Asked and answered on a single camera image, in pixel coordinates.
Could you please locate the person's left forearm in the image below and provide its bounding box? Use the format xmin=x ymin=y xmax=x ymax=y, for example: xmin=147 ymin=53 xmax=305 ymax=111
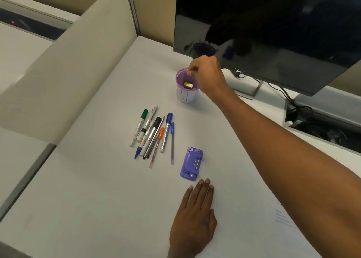
xmin=168 ymin=249 xmax=199 ymax=258

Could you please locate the purple hole punch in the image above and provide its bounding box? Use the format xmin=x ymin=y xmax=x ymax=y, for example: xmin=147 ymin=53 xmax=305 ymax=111
xmin=180 ymin=146 xmax=204 ymax=181

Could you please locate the stack of printed papers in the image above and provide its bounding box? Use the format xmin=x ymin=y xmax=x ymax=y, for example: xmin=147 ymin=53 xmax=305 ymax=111
xmin=269 ymin=200 xmax=304 ymax=238

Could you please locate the black cap marker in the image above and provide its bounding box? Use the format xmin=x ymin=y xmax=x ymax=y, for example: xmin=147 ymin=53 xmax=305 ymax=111
xmin=140 ymin=116 xmax=162 ymax=157

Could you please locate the person's right hand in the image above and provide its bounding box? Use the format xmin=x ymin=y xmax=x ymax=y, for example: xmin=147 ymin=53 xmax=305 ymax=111
xmin=187 ymin=55 xmax=231 ymax=100

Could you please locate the black cable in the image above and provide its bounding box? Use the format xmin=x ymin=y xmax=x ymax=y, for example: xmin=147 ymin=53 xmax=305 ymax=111
xmin=255 ymin=79 xmax=314 ymax=120

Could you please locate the grey cable tray box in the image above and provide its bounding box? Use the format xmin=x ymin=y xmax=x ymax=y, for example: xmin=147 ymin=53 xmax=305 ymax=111
xmin=283 ymin=85 xmax=361 ymax=155

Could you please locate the blue cap marker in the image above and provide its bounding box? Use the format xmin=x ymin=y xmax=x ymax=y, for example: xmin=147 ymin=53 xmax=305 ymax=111
xmin=160 ymin=112 xmax=173 ymax=153

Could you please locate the purple rimmed white pen cup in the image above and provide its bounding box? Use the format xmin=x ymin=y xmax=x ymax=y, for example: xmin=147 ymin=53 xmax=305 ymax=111
xmin=175 ymin=68 xmax=200 ymax=104

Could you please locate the cream curved side panel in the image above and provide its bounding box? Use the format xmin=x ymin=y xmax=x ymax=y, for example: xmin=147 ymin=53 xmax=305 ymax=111
xmin=0 ymin=0 xmax=138 ymax=146

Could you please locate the white desk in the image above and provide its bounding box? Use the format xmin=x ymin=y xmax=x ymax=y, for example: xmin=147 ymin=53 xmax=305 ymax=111
xmin=0 ymin=35 xmax=361 ymax=258

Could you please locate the slim blue tip marker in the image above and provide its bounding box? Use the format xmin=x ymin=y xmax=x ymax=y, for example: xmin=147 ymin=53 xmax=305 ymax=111
xmin=134 ymin=134 xmax=150 ymax=159

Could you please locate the orange pen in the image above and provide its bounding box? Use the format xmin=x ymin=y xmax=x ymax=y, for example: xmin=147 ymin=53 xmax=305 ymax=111
xmin=149 ymin=126 xmax=165 ymax=169

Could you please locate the blue pen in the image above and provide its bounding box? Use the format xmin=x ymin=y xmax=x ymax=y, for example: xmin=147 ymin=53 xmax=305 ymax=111
xmin=170 ymin=121 xmax=175 ymax=165

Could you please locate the person's right forearm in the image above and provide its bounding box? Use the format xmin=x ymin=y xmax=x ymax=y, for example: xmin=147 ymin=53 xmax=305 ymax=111
xmin=214 ymin=87 xmax=361 ymax=258

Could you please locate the dark pencil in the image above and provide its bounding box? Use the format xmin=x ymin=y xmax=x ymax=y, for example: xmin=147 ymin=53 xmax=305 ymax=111
xmin=145 ymin=131 xmax=161 ymax=159

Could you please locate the white marker red label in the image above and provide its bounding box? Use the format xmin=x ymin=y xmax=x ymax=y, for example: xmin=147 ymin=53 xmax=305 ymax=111
xmin=137 ymin=105 xmax=159 ymax=143

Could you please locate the black monitor silver stand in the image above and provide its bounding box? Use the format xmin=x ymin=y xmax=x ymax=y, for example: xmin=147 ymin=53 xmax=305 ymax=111
xmin=173 ymin=0 xmax=361 ymax=100

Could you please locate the green cap marker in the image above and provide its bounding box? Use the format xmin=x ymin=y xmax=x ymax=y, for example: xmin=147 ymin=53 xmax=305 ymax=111
xmin=129 ymin=109 xmax=149 ymax=148

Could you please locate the beige cubicle partition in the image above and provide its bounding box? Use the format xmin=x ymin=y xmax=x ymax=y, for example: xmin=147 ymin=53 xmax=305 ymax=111
xmin=0 ymin=0 xmax=361 ymax=97

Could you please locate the person's left hand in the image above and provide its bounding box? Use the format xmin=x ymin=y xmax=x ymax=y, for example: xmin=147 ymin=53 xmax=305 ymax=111
xmin=168 ymin=178 xmax=218 ymax=251

